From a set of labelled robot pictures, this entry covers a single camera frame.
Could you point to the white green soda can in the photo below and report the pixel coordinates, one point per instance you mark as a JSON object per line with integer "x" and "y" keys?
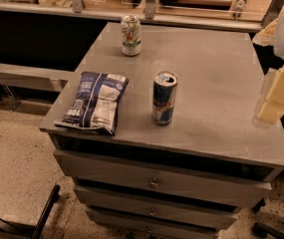
{"x": 132, "y": 35}

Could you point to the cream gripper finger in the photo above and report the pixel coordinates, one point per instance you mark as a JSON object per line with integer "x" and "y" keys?
{"x": 270, "y": 106}
{"x": 266, "y": 36}

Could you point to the blue white chip bag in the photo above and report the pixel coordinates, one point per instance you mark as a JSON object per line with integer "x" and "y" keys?
{"x": 95, "y": 107}

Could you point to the black chair leg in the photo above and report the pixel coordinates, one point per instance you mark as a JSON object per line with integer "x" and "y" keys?
{"x": 54, "y": 196}

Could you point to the grey drawer cabinet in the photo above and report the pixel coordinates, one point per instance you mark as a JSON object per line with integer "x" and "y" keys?
{"x": 219, "y": 82}

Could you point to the grey drawer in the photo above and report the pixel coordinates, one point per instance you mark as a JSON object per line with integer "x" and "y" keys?
{"x": 148, "y": 225}
{"x": 205, "y": 186}
{"x": 154, "y": 207}

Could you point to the bottom grey drawer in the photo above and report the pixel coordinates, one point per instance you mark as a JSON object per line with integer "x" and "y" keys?
{"x": 148, "y": 225}

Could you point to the middle grey drawer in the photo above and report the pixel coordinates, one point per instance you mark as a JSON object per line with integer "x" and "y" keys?
{"x": 154, "y": 207}

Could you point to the grey metal rail shelf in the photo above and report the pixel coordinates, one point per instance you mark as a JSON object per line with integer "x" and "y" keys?
{"x": 34, "y": 78}

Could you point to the blue silver redbull can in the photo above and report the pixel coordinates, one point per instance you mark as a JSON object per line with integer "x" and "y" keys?
{"x": 163, "y": 97}

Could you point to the top grey drawer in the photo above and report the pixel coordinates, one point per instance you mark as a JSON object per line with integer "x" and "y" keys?
{"x": 205, "y": 186}

